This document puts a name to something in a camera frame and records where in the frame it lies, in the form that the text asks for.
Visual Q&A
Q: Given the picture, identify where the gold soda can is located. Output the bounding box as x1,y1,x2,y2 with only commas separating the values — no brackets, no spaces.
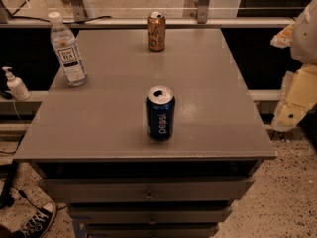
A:
147,11,165,52

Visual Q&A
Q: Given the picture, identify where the black floor cable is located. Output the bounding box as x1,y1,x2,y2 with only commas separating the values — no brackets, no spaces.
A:
0,178,68,213

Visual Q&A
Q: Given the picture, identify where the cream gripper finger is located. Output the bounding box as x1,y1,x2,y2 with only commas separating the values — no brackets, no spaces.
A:
270,24,294,49

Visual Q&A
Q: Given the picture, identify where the top cabinet drawer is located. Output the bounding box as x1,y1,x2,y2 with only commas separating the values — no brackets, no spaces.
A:
39,177,254,203

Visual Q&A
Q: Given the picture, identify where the middle cabinet drawer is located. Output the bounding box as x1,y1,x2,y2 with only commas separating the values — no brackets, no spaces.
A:
68,205,232,224

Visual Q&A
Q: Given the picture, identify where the white pump sanitizer bottle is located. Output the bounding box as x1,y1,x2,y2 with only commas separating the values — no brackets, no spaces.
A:
3,66,31,101

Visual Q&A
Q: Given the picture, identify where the clear plastic water bottle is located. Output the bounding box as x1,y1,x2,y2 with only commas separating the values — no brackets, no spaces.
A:
49,12,88,87

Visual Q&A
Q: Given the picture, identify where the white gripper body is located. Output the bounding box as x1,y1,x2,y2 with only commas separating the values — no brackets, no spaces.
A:
271,64,317,132

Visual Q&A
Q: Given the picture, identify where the black stand leg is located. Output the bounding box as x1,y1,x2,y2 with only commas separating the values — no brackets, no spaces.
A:
0,161,18,209

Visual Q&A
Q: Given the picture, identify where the cabinet drawer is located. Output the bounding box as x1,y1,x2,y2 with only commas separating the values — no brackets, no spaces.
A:
39,177,254,203
86,224,219,238
68,205,232,224

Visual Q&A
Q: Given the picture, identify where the bottom cabinet drawer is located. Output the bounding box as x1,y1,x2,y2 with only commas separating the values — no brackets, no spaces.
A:
86,224,219,238

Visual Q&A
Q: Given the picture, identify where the blue pepsi can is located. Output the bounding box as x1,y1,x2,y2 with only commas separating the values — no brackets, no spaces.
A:
146,86,175,141

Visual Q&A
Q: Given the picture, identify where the black canvas sneaker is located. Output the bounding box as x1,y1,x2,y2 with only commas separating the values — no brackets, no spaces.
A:
14,201,57,238

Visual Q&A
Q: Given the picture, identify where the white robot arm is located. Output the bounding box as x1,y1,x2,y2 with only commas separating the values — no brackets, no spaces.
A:
270,0,317,132

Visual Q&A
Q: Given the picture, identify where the grey drawer cabinet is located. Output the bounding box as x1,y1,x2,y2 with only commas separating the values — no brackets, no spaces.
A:
13,28,278,238

